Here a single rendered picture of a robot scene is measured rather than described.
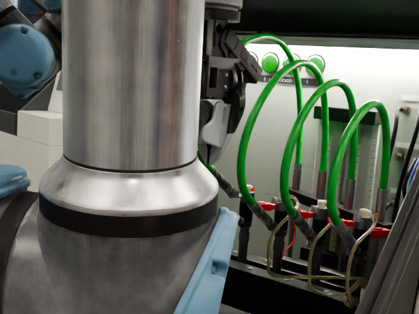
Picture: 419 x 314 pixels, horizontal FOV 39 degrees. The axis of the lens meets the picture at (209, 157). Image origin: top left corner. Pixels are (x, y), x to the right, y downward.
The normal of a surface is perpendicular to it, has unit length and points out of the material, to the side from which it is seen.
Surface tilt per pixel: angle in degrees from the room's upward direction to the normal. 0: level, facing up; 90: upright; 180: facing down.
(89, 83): 97
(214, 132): 93
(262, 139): 90
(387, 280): 43
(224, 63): 90
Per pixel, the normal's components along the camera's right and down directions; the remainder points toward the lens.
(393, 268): -0.36, -0.67
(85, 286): -0.32, 0.24
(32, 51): 0.17, 0.16
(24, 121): -0.76, 0.04
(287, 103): -0.60, 0.07
